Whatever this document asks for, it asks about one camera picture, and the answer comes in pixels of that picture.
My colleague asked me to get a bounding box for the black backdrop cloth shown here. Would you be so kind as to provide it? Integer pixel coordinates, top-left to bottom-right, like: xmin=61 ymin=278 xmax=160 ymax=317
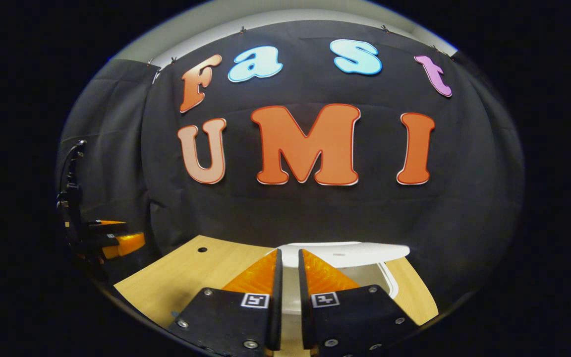
xmin=57 ymin=20 xmax=525 ymax=318

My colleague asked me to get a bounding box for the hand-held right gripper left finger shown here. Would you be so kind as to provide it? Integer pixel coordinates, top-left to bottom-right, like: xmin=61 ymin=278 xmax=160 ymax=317
xmin=169 ymin=249 xmax=284 ymax=357

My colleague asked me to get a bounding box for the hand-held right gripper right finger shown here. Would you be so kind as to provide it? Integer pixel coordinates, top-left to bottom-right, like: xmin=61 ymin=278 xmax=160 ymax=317
xmin=298 ymin=249 xmax=417 ymax=357

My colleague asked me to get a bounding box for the white desktop garbage bin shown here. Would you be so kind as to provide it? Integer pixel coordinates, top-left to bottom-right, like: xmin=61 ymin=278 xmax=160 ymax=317
xmin=275 ymin=241 xmax=411 ymax=318

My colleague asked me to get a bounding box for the light wooden desktop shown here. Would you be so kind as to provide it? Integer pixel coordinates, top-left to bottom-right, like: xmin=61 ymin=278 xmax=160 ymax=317
xmin=114 ymin=235 xmax=439 ymax=357

